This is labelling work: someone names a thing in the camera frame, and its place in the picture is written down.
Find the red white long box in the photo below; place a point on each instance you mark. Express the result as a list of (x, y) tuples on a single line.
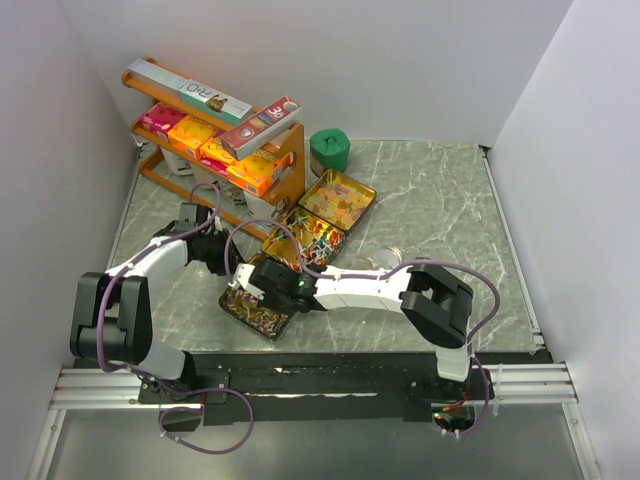
[(270, 122)]

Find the white teal cat box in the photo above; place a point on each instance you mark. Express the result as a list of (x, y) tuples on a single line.
[(215, 103)]

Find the orange snack box right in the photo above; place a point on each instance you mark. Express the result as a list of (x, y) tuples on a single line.
[(258, 172)]

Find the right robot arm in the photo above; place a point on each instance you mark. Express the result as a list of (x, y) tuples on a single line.
[(437, 303)]

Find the orange snack box left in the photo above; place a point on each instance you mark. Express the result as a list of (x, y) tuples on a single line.
[(190, 134)]

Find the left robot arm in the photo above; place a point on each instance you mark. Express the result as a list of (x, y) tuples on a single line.
[(112, 318)]

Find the tin of pastel candies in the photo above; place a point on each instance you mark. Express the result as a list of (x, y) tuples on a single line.
[(339, 200)]

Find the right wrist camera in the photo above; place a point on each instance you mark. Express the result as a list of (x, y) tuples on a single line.
[(242, 279)]

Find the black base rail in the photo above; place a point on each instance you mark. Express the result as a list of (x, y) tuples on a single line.
[(319, 386)]

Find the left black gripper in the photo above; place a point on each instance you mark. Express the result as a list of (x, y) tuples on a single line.
[(219, 267)]

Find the grey long box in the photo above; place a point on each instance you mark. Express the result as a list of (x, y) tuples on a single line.
[(157, 77)]

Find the yellow pink snack box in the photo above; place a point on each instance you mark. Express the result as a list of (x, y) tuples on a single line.
[(213, 155)]

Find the clear plastic cup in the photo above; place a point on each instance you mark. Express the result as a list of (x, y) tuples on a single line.
[(363, 263)]

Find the tin of round lollipops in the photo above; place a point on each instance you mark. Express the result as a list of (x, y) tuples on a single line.
[(318, 240)]

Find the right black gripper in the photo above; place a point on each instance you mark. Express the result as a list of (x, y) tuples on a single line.
[(268, 299)]

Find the tin of swirl lollipops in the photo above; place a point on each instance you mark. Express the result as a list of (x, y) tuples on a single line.
[(243, 307)]

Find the orange snack box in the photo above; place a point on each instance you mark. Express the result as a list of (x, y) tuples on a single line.
[(190, 134), (258, 172)]

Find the orange wooden shelf rack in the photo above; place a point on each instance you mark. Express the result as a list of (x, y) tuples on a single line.
[(292, 182)]

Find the clear round lid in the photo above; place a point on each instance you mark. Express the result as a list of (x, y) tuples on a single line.
[(387, 258)]

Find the green covered jar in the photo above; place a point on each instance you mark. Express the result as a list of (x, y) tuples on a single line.
[(329, 149)]

